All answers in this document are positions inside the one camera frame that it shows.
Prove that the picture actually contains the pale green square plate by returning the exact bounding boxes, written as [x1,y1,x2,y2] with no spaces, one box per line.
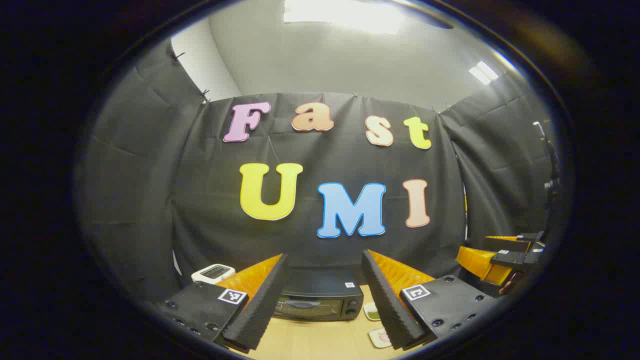
[368,327,393,349]

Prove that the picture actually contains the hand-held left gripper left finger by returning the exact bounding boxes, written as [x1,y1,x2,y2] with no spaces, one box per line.
[157,253,291,352]

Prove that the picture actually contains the dark metal stand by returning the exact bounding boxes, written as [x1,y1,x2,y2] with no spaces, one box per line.
[532,120,561,201]

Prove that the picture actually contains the black electric oven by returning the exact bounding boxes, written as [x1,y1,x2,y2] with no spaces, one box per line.
[272,266,365,322]

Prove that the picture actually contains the ceiling light panel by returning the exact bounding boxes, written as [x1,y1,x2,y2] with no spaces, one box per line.
[283,0,406,35]
[468,60,500,86]

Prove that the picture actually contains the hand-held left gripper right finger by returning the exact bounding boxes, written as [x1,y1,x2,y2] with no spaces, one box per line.
[361,249,501,351]

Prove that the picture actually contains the white toaster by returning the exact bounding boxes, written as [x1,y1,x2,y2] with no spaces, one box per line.
[191,263,237,286]

